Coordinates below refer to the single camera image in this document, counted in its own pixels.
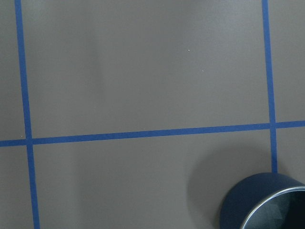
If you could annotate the dark blue pot purple handle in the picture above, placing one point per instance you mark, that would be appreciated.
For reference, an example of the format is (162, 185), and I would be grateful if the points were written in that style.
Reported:
(264, 201)

